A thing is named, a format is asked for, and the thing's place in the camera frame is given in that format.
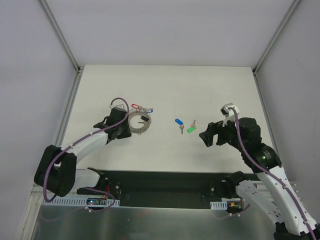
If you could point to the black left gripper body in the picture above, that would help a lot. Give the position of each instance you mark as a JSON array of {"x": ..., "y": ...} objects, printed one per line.
[{"x": 122, "y": 127}]

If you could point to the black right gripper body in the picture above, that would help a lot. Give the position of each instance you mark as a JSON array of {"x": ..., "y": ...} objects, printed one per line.
[{"x": 216, "y": 134}]

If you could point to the silver key with green tag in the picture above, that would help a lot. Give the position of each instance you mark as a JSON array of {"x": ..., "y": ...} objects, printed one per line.
[{"x": 192, "y": 127}]

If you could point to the red key tag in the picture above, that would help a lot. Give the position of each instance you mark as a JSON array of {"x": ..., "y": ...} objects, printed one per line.
[{"x": 135, "y": 106}]

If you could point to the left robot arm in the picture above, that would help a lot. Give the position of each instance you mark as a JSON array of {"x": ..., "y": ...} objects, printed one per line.
[{"x": 57, "y": 170}]

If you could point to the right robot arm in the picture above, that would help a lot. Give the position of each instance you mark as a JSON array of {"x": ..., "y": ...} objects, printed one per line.
[{"x": 292, "y": 221}]

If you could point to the silver key with blue tag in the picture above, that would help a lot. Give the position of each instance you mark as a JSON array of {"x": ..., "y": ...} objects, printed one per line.
[{"x": 181, "y": 125}]

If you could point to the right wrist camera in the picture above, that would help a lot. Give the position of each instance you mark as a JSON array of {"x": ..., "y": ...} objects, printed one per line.
[{"x": 229, "y": 111}]

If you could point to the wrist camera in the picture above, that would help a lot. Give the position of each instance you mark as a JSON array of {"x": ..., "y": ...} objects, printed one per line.
[
  {"x": 229, "y": 111},
  {"x": 119, "y": 106}
]

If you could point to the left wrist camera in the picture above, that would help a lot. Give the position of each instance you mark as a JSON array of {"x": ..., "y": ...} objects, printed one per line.
[{"x": 119, "y": 106}]

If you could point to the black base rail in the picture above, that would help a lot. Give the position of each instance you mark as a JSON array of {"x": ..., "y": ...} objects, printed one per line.
[{"x": 150, "y": 189}]

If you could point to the right white cable duct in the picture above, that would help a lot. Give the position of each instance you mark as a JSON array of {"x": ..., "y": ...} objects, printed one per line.
[{"x": 219, "y": 205}]

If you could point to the white cable duct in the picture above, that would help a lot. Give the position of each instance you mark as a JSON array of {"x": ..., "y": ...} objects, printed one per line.
[
  {"x": 94, "y": 202},
  {"x": 219, "y": 205}
]

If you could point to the left white cable duct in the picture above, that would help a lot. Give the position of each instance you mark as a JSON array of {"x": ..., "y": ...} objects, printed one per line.
[{"x": 94, "y": 202}]

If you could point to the aluminium frame left post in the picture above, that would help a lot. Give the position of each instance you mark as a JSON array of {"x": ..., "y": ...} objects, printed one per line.
[{"x": 59, "y": 34}]

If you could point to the aluminium frame post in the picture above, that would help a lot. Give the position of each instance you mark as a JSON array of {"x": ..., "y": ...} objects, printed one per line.
[
  {"x": 59, "y": 34},
  {"x": 277, "y": 34}
]

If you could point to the aluminium frame right post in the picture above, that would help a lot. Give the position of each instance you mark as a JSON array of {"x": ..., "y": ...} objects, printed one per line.
[{"x": 277, "y": 34}]

